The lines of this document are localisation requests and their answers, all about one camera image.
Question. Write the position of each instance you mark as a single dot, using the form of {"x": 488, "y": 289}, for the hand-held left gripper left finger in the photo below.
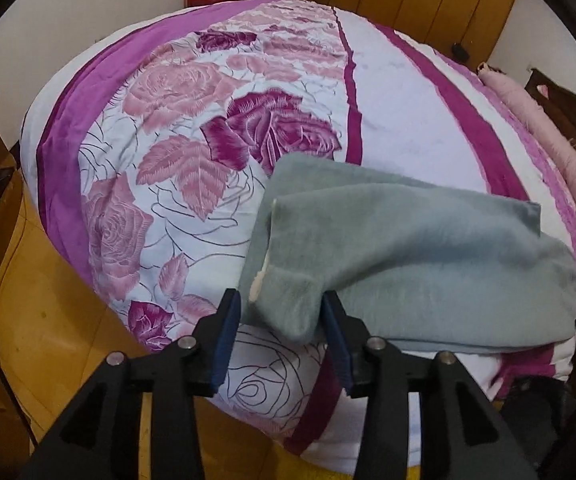
{"x": 225, "y": 340}

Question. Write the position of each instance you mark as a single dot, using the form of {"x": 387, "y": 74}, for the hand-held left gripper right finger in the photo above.
{"x": 337, "y": 342}

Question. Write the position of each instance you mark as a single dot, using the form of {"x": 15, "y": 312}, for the grey-green towel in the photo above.
{"x": 392, "y": 260}

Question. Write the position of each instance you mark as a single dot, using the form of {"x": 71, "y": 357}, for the floral purple bed blanket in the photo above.
{"x": 407, "y": 110}

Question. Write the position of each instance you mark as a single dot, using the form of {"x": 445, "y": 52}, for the pink rolled blanket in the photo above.
{"x": 542, "y": 130}

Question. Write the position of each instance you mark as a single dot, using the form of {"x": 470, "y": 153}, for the wooden headboard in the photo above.
{"x": 575, "y": 110}

